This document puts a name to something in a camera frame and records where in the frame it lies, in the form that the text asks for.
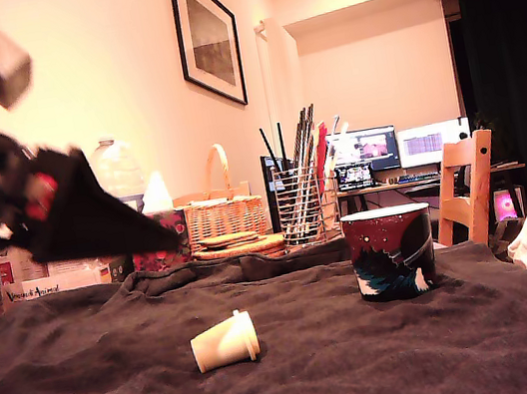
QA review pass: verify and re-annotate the wooden chair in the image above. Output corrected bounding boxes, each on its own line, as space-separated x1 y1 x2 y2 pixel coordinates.
420 127 511 252

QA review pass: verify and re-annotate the floral tissue box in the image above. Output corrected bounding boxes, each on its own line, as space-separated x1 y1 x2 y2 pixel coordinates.
125 207 195 274

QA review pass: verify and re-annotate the backlit keyboard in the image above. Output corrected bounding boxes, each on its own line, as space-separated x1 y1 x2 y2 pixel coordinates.
394 169 443 186

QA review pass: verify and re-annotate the black computer monitor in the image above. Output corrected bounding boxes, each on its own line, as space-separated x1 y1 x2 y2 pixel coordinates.
259 152 295 234

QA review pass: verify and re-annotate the large clear water bottle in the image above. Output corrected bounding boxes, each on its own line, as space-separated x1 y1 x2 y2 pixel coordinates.
84 132 152 220

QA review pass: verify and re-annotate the dark curtain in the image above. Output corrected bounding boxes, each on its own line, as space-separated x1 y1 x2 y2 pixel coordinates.
442 0 527 222

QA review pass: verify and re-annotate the round cork trivet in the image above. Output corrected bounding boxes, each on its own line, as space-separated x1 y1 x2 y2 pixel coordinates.
191 232 287 264
196 244 288 271

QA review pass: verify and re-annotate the wooden desk with black legs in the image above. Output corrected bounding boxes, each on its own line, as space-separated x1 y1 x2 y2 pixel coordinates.
335 158 527 248

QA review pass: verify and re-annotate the small tablet screen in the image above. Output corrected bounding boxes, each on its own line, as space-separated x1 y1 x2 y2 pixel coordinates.
333 161 378 195

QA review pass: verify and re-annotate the red kitchen utensil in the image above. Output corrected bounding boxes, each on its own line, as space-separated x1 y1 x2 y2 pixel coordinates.
311 120 338 182

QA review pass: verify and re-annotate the dark long chopstick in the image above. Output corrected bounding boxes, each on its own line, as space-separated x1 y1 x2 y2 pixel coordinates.
292 102 325 171
282 107 316 173

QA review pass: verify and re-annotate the chrome wire utensil rack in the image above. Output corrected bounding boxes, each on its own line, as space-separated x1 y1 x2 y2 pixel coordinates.
268 158 346 254

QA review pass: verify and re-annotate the black framed wall picture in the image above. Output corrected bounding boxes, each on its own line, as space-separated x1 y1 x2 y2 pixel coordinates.
170 0 250 115

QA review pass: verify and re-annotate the white paper tissue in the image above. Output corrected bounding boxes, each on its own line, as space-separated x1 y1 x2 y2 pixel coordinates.
136 169 175 214

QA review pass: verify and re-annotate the square cork coaster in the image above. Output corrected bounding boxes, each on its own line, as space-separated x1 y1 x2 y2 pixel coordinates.
194 228 260 249
198 235 263 255

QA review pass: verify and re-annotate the white pet food carton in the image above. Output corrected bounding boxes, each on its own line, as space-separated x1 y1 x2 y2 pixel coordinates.
0 226 138 307

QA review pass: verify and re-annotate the white coffee capsule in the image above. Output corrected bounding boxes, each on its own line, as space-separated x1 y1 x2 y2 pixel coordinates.
185 307 264 375

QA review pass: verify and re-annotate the thin black stick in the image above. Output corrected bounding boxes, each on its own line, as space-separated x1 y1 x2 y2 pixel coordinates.
273 122 290 173
259 126 283 177

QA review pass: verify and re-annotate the computer case with lit fan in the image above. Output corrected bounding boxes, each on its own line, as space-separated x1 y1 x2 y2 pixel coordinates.
488 186 527 224

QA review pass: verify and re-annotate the wicker basket with handle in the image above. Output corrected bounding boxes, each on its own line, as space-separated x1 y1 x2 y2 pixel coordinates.
163 137 270 251

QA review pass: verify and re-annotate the dark grey knitted cloth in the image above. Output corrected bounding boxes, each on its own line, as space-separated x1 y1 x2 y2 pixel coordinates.
0 205 527 394

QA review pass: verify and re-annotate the dark red printed mug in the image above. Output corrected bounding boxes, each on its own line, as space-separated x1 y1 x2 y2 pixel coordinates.
338 199 445 308

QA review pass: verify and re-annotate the cream wooden spatula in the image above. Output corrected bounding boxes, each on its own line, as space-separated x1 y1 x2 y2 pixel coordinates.
304 125 331 185

